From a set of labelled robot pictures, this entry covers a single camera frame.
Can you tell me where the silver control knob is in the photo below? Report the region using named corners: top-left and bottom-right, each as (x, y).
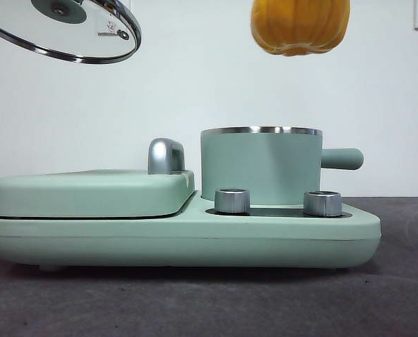
top-left (302, 190), bottom-right (343, 217)
top-left (213, 187), bottom-right (252, 215)

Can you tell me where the pale green breakfast machine base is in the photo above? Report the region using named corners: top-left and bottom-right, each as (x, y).
top-left (0, 189), bottom-right (383, 273)

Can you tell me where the green griddle cover, silver handle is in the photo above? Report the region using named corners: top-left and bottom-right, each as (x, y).
top-left (0, 137), bottom-right (196, 220)

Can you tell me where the glass lid with green knob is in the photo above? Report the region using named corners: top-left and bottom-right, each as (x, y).
top-left (0, 0), bottom-right (143, 65)

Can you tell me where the pale green steamer pot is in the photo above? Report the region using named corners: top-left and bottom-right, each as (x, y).
top-left (198, 125), bottom-right (365, 206)

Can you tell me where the orange pumpkin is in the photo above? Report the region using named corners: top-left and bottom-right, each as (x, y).
top-left (250, 0), bottom-right (351, 58)

